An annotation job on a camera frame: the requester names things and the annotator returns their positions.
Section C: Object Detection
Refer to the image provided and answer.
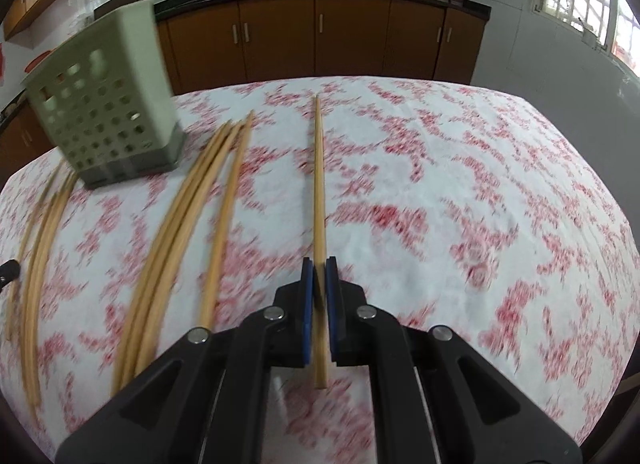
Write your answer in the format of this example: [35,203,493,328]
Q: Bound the brown lower kitchen cabinets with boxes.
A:
[0,0,490,185]

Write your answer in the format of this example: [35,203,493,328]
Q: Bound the floral red white tablecloth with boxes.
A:
[1,78,639,455]

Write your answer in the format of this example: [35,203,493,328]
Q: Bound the bamboo chopstick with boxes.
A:
[198,111,255,331]
[110,119,234,395]
[22,172,77,413]
[312,95,330,389]
[4,161,63,341]
[134,122,245,375]

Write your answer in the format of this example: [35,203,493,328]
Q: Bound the dark cutting board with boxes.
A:
[93,0,140,20]

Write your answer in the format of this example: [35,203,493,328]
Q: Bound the green perforated utensil holder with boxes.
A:
[24,1,186,189]

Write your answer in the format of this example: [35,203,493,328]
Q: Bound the window with white grille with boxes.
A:
[534,0,639,74]

